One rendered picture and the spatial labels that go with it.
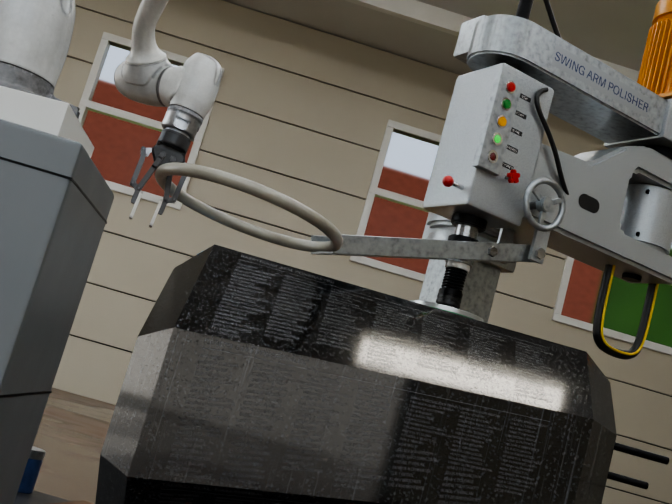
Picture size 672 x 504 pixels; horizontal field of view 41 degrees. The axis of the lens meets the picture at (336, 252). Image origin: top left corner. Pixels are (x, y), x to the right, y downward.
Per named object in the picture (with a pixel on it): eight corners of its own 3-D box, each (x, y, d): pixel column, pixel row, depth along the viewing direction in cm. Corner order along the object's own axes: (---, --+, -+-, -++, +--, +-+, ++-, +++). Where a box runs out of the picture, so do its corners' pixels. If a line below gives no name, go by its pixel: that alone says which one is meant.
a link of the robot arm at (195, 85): (213, 126, 225) (172, 118, 231) (236, 71, 228) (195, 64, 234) (191, 106, 216) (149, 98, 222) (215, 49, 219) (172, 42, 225)
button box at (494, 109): (493, 176, 248) (518, 81, 253) (499, 175, 246) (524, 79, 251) (471, 166, 245) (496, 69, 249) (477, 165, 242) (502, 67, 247)
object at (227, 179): (286, 255, 256) (289, 245, 256) (377, 253, 213) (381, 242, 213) (128, 181, 234) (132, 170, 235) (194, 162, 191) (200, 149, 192)
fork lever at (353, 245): (506, 262, 275) (507, 246, 275) (550, 262, 258) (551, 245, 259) (304, 254, 242) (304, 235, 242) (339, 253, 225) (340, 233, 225)
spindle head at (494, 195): (510, 256, 278) (544, 121, 285) (561, 255, 259) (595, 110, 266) (417, 217, 261) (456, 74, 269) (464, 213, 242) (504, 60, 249)
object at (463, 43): (450, 63, 357) (459, 28, 360) (494, 75, 357) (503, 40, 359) (458, 43, 337) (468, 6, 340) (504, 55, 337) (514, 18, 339)
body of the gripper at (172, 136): (162, 123, 217) (147, 158, 215) (195, 137, 219) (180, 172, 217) (159, 130, 224) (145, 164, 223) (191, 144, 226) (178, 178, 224)
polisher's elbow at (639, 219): (596, 239, 289) (610, 181, 292) (622, 257, 302) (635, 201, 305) (653, 243, 275) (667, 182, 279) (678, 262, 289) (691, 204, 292)
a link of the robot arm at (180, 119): (205, 116, 219) (196, 138, 218) (201, 125, 228) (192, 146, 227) (170, 101, 218) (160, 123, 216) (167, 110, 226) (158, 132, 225)
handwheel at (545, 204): (537, 239, 259) (549, 190, 262) (561, 238, 251) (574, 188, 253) (497, 222, 253) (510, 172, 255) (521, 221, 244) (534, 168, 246)
